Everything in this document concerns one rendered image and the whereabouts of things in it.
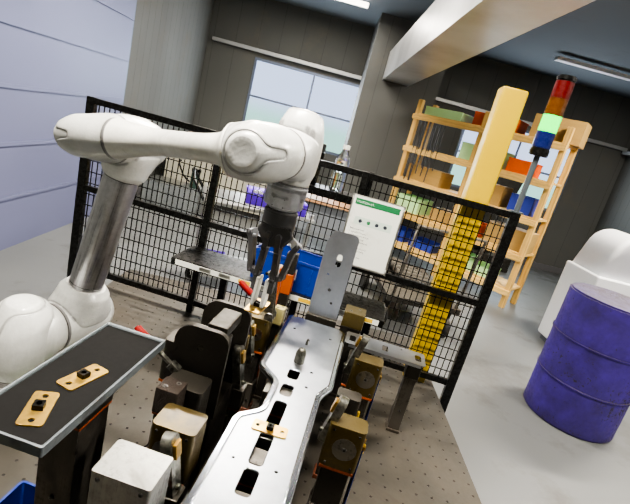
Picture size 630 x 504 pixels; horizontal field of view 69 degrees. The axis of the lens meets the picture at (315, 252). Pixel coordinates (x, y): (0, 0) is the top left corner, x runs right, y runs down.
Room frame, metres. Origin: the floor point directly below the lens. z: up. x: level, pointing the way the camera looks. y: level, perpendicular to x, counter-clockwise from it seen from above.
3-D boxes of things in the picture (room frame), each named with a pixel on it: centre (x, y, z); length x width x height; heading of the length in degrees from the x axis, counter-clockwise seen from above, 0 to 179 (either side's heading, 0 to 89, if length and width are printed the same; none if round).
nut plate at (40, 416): (0.61, 0.36, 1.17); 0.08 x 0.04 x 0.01; 15
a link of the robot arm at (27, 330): (1.14, 0.75, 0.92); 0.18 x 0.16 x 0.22; 164
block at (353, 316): (1.64, -0.21, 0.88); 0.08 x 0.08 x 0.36; 84
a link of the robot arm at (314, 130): (0.98, 0.10, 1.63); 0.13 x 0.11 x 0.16; 164
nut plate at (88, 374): (0.71, 0.34, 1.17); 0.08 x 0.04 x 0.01; 160
